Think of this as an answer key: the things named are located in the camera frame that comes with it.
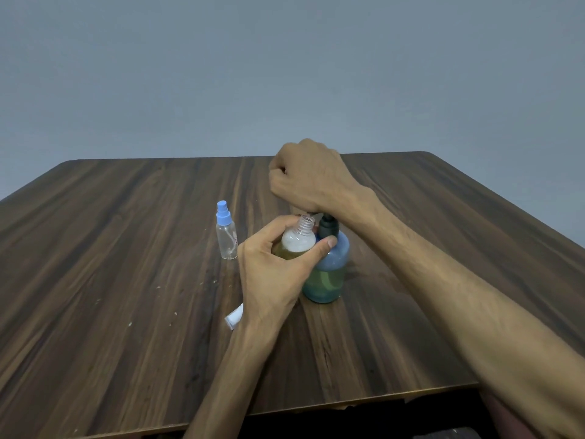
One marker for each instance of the person's right hand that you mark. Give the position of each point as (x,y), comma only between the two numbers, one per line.
(315,175)

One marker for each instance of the person's left hand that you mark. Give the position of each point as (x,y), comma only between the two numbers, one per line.
(269,281)

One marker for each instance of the clear small bottle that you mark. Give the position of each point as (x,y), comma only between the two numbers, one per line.
(298,239)

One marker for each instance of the white spray cap with tube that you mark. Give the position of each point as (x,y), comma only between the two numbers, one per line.
(234,317)

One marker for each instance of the blue-capped small spray bottle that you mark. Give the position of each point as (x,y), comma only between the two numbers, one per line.
(227,239)

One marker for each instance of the blue green pump bottle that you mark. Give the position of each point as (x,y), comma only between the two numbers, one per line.
(329,276)

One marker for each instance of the person's left forearm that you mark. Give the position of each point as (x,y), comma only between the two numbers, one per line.
(221,386)

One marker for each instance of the person's right forearm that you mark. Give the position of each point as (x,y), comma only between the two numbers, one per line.
(466,306)

